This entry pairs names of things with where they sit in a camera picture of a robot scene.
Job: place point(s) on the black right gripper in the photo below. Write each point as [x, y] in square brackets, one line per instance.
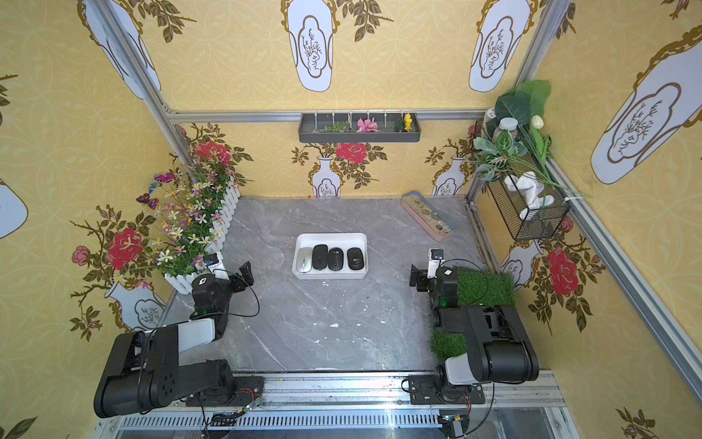
[420, 277]

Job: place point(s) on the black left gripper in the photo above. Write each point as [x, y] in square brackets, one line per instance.
[236, 277]

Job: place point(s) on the silver wireless mouse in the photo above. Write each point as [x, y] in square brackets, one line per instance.
[304, 260]

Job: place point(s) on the black rounded wireless mouse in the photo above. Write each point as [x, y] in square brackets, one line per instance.
[355, 259]

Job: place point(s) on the black ribbed small mouse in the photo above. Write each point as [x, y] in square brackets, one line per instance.
[335, 259]

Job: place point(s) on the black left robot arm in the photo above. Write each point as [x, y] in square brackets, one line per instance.
[143, 371]

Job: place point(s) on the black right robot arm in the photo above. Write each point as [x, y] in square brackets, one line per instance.
[478, 335]

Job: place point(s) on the white plastic storage box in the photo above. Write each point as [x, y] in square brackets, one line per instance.
[343, 240]

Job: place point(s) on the pink blue sand tray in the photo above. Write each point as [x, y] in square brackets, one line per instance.
[434, 222]

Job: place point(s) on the green artificial grass mat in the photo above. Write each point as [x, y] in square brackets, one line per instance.
[473, 288]

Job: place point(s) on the white picket fence planter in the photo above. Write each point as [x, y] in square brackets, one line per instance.
[214, 243]

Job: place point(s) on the artificial flower bush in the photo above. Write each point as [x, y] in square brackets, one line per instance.
[185, 205]

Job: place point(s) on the white figurine in basket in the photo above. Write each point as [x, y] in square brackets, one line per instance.
[531, 189]

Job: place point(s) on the green leafy artificial plant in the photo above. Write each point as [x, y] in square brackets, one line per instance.
[513, 139]

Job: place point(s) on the black wire wall basket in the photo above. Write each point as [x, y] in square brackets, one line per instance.
[509, 204]

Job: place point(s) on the aluminium front rail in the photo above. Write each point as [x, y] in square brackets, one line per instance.
[394, 401]

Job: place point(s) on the grey wall shelf planter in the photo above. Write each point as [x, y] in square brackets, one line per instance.
[359, 127]

